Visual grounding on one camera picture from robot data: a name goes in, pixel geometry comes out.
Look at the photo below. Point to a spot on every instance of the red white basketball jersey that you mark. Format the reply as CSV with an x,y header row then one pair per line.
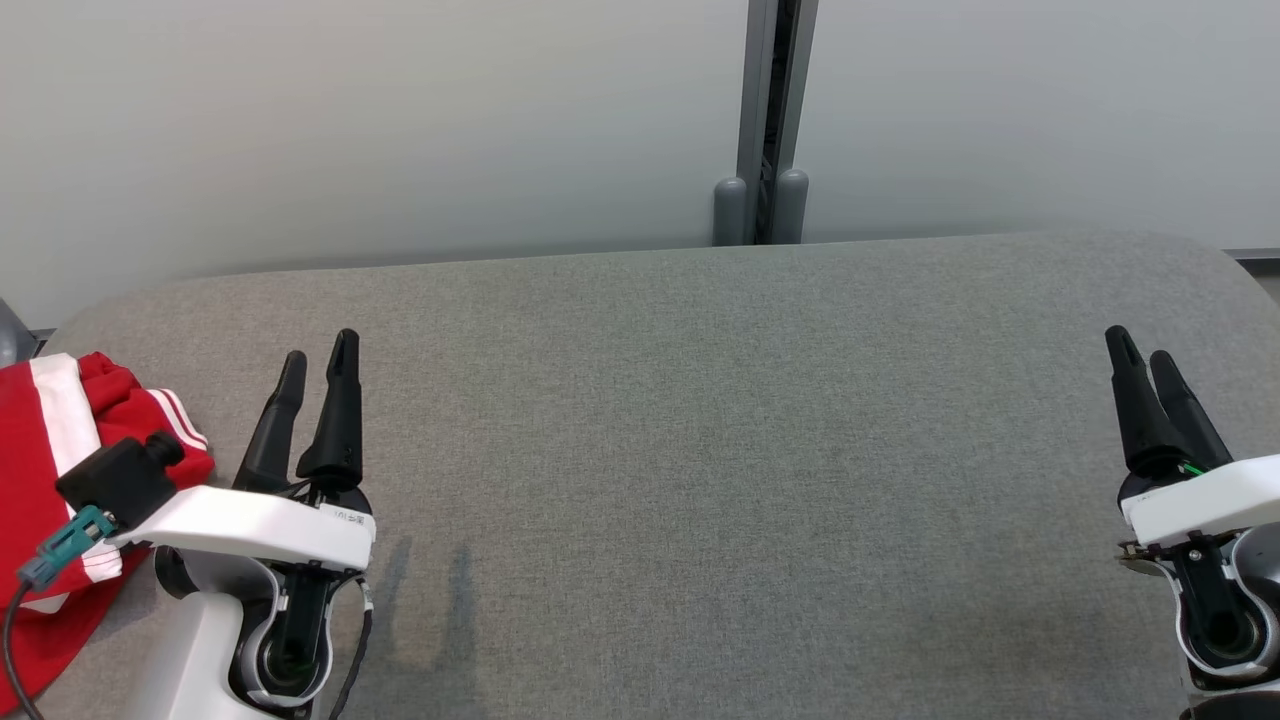
x,y
25,500

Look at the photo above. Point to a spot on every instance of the grey metal partition post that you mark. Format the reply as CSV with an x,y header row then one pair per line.
x,y
775,90
12,340

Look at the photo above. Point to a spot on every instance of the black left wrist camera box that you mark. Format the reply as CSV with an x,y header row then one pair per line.
x,y
120,480

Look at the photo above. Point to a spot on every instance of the grey cylindrical post foot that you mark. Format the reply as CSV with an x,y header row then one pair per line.
x,y
730,215
790,210

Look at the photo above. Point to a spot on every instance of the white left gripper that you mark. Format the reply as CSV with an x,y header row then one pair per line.
x,y
250,525

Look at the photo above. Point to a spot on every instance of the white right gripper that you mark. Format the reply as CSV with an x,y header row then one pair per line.
x,y
1220,495

